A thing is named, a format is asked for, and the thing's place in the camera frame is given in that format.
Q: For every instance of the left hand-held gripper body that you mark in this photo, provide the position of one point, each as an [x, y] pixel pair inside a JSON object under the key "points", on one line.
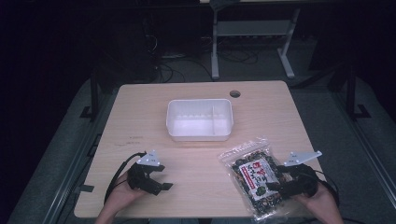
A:
{"points": [[141, 179]]}

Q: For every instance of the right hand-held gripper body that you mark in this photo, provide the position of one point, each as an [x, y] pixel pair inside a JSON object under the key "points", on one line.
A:
{"points": [[303, 182]]}

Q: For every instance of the clear snack packet with label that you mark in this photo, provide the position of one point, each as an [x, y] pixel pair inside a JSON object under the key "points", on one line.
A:
{"points": [[253, 174]]}

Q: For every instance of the person's left hand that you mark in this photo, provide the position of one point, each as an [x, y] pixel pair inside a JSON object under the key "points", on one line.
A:
{"points": [[124, 194]]}

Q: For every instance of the person's right hand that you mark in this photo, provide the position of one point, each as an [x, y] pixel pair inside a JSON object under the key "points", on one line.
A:
{"points": [[322, 202]]}

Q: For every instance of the white plastic container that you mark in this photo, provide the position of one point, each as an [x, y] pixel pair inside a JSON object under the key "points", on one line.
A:
{"points": [[199, 121]]}

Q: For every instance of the black metal stand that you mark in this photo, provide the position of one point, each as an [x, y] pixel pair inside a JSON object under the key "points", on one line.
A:
{"points": [[94, 93], [351, 93]]}

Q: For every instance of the black table edge bracket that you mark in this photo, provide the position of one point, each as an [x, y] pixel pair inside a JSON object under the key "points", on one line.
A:
{"points": [[84, 188]]}

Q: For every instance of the white metal desk frame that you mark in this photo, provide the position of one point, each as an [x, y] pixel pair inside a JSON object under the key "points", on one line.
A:
{"points": [[249, 28]]}

